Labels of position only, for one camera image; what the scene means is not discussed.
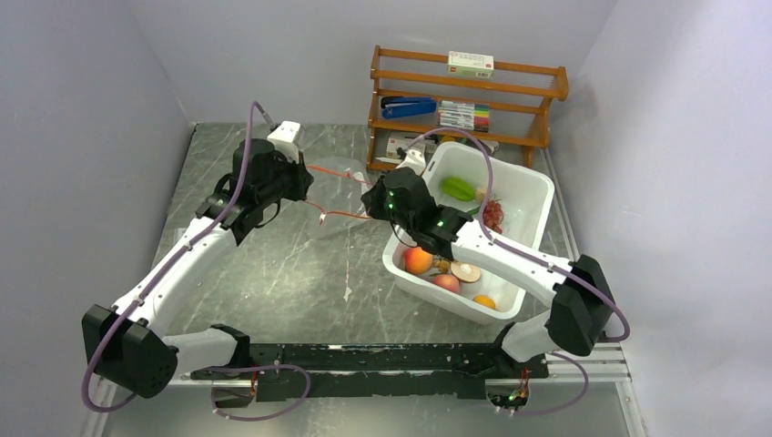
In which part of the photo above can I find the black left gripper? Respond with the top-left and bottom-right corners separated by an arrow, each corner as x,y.
257,147 -> 312,207

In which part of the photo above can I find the clear zip top bag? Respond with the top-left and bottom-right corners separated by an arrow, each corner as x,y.
305,157 -> 372,239

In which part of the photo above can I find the red grape bunch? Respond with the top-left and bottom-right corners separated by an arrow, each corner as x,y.
482,200 -> 504,234

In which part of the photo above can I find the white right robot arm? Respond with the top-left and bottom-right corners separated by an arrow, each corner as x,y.
361,168 -> 615,377

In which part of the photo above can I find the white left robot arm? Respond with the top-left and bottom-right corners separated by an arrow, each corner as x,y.
82,138 -> 313,399

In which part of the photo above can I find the white red box lower shelf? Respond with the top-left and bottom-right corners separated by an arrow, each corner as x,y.
380,137 -> 426,164

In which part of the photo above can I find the green starfruit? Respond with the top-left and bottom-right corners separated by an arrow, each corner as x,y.
440,177 -> 476,202

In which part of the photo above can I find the large orange peach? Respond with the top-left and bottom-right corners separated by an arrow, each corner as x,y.
402,247 -> 434,276

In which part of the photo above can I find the white garlic bulb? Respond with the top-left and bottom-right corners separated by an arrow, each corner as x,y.
475,187 -> 489,204

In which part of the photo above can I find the brown longan twig bunch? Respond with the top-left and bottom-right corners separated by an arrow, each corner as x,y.
432,257 -> 452,276

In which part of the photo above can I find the blue stapler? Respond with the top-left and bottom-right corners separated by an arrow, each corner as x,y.
380,97 -> 437,119

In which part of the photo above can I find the small red peach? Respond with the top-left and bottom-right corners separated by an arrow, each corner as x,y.
432,274 -> 461,294

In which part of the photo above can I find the half cut mushroom slice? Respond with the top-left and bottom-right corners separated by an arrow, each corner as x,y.
450,261 -> 482,283

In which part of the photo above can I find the wooden shelf rack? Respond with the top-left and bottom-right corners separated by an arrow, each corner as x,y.
367,46 -> 570,170

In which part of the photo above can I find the coloured marker pen pack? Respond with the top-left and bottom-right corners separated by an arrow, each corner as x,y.
438,100 -> 491,132

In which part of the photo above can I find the white plastic bin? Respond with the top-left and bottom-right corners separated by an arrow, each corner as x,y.
381,142 -> 554,324

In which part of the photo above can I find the paper sheet on table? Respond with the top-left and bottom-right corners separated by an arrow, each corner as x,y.
172,229 -> 195,252

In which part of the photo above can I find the small orange fruit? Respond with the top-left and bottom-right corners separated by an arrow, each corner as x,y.
472,295 -> 497,310

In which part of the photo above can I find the white green box on shelf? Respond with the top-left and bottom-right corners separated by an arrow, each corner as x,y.
447,51 -> 495,80

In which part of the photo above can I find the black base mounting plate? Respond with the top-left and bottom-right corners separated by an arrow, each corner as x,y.
191,343 -> 549,401

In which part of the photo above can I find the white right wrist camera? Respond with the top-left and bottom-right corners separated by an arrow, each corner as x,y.
396,148 -> 427,177

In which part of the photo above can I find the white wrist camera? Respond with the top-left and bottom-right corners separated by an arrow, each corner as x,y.
267,121 -> 305,163
396,148 -> 427,177

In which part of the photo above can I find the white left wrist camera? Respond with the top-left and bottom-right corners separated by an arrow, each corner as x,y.
267,121 -> 305,163

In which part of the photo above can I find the aluminium rail frame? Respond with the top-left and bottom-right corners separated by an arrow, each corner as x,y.
536,149 -> 632,383

